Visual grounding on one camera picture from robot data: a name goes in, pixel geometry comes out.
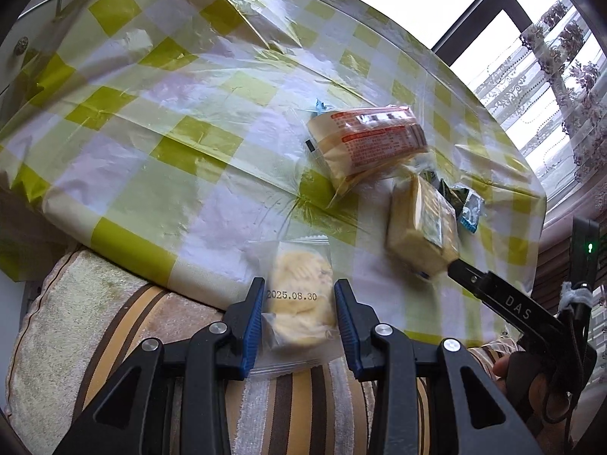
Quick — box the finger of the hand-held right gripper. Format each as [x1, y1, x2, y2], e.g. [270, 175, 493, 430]
[447, 257, 494, 295]

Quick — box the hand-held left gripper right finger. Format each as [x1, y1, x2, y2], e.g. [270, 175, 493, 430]
[333, 279, 544, 455]

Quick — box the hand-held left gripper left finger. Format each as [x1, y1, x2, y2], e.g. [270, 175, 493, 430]
[51, 277, 266, 455]

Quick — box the frosted round pastry packet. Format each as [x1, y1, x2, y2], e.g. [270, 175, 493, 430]
[247, 239, 340, 375]

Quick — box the clear yellow cake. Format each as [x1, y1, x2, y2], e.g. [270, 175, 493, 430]
[385, 171, 462, 279]

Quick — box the person's right hand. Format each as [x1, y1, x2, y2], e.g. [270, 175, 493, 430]
[492, 351, 571, 425]

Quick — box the green snack packet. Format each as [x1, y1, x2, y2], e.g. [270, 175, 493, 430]
[417, 168, 468, 212]

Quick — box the pink floral curtain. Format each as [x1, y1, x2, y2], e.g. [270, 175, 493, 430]
[531, 171, 607, 295]

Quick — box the striped towel cushion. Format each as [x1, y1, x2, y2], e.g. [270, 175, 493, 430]
[5, 246, 522, 455]

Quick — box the large yellow cake packet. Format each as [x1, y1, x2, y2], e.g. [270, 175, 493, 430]
[306, 105, 430, 209]

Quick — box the green white checked tablecloth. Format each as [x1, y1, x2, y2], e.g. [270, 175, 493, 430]
[0, 0, 548, 347]

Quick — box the white lace curtain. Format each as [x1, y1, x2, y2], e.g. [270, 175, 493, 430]
[467, 0, 607, 185]

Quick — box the dark window frame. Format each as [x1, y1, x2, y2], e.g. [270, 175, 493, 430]
[429, 0, 565, 64]

